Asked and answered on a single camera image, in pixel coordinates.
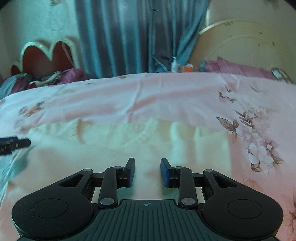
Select cream white knit sweater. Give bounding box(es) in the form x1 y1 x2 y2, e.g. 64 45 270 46
5 118 231 202

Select pile of clothes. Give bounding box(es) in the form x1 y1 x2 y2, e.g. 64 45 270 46
1 68 87 99

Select red heart-shaped headboard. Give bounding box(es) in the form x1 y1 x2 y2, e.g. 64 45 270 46
10 37 81 77

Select pink floral bed sheet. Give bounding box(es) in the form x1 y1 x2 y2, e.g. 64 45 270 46
1 73 295 240

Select orange box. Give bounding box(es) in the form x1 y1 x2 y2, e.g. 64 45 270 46
181 64 194 72

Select white lotion bottle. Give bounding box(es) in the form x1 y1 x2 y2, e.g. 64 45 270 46
171 57 179 73

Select blue curtain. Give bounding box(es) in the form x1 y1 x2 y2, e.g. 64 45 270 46
75 1 209 78

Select patterned small pillow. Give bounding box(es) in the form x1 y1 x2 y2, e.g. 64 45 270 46
271 68 293 84

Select cream round headboard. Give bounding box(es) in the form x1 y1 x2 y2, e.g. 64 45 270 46
188 19 292 74

